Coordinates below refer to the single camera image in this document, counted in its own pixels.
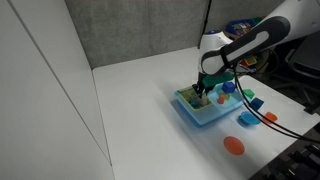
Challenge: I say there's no dark office chair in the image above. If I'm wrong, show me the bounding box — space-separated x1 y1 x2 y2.
269 31 320 115

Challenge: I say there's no beige toy bottle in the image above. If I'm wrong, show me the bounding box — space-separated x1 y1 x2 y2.
199 94 210 106

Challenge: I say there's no small orange cup without handle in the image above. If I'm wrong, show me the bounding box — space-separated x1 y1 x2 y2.
216 94 227 105

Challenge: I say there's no light blue toy sink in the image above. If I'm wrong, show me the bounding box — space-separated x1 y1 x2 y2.
173 79 246 127

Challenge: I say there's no orange cup with handle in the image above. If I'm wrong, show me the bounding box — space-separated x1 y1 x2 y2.
263 111 279 124

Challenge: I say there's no yellow-green plate rack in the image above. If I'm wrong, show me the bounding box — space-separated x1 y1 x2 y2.
175 86 214 112

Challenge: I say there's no dark blue block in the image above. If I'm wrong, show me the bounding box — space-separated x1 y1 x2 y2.
249 97 265 112

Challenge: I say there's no large blue block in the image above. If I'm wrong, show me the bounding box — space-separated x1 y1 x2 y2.
221 81 237 95

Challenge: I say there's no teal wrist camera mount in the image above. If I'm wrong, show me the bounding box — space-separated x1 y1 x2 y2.
202 71 235 89

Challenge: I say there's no orange toy plate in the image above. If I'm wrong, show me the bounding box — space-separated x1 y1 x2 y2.
223 136 246 156

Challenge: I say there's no black equipment frame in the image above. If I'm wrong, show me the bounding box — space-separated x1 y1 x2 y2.
249 126 320 180

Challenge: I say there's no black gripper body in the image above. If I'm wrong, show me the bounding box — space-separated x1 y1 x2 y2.
195 71 210 90

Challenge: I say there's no black cable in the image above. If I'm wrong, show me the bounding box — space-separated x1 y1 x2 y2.
232 64 320 145

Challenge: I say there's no blue toy bowl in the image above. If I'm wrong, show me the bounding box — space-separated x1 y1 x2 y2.
237 111 262 127

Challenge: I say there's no blue toy cup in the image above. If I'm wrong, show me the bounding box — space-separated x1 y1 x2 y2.
188 98 202 110

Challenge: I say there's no dark green block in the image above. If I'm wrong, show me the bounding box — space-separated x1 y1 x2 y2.
242 88 256 100

